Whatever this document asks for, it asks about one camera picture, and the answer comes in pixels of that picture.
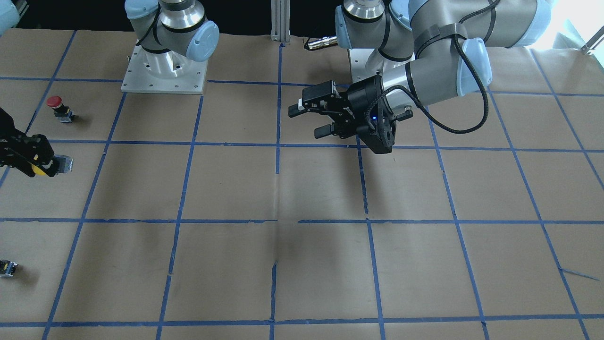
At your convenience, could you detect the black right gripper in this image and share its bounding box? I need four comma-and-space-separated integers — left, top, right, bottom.
0, 109, 55, 177

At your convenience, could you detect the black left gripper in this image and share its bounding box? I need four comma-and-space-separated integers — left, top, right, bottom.
288, 75, 413, 153

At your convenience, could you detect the yellow push button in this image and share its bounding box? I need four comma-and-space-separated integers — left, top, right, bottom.
32, 155, 74, 177

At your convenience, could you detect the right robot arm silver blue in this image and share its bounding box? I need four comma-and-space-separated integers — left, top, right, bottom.
0, 0, 219, 177

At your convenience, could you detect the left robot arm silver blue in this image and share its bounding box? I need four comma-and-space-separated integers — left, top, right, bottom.
288, 0, 552, 153

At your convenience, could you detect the red push button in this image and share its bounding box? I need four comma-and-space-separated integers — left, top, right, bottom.
46, 95, 74, 123

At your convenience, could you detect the silver cable connector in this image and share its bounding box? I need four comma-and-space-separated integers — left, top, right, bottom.
303, 36, 338, 51

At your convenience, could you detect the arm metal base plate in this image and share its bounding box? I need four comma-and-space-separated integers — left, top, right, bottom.
121, 45, 209, 95
349, 48, 399, 86

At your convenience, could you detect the aluminium frame post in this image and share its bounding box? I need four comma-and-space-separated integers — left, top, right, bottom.
270, 0, 291, 45

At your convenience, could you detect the black braided cable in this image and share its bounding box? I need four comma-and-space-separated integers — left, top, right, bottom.
396, 0, 501, 134

